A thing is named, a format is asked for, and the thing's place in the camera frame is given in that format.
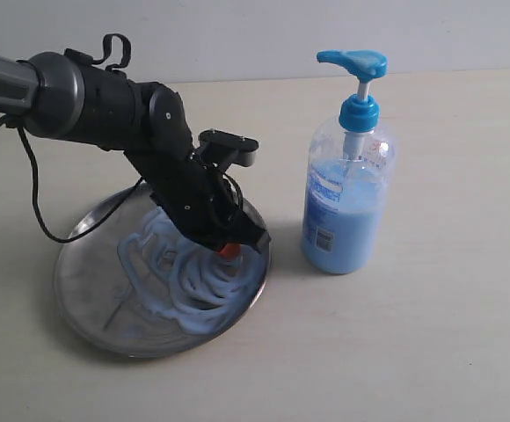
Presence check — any round steel plate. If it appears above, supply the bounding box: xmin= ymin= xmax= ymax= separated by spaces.
xmin=54 ymin=185 xmax=271 ymax=358

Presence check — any blue pump lotion bottle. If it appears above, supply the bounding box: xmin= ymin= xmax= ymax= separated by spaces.
xmin=301 ymin=50 xmax=397 ymax=274

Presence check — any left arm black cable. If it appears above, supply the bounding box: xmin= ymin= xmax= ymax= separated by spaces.
xmin=0 ymin=33 xmax=146 ymax=244

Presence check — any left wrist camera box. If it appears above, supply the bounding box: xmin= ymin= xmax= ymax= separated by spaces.
xmin=195 ymin=129 xmax=259 ymax=171

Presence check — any blue soap smear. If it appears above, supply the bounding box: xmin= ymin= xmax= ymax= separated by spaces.
xmin=117 ymin=207 xmax=269 ymax=335

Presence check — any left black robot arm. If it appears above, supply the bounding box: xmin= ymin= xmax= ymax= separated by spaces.
xmin=0 ymin=49 xmax=270 ymax=252

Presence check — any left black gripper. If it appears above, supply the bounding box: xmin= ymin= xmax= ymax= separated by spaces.
xmin=124 ymin=150 xmax=271 ymax=260

